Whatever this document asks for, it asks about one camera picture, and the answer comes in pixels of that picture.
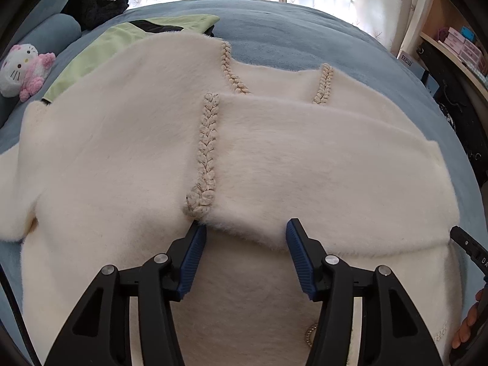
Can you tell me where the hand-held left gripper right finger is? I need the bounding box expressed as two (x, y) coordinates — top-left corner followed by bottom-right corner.
(286, 218), (445, 366)

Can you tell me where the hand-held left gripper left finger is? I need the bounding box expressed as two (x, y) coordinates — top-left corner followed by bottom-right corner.
(44, 223), (208, 366)

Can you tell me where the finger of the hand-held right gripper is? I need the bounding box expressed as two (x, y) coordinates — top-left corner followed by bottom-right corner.
(449, 226), (479, 260)

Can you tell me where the white fluffy coat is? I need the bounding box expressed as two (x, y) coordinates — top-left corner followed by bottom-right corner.
(0, 32), (464, 366)

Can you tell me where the person's right hand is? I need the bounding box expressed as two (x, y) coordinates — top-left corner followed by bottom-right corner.
(452, 288), (484, 349)

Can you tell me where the stack of pink boxes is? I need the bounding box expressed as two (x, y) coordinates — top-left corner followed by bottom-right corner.
(446, 27), (484, 66)

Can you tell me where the blue bed blanket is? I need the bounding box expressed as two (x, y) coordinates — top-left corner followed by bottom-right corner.
(0, 0), (481, 366)

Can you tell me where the light green jacket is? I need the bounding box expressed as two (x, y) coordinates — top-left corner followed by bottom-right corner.
(41, 14), (221, 105)

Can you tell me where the wooden shelf desk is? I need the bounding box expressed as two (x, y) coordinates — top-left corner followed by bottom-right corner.
(419, 0), (488, 96)

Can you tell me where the white and pink cat plush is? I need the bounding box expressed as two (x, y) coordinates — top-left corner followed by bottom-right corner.
(0, 43), (56, 102)

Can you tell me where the black fuzzy cloth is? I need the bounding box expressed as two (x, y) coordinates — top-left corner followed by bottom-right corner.
(61, 0), (130, 31)

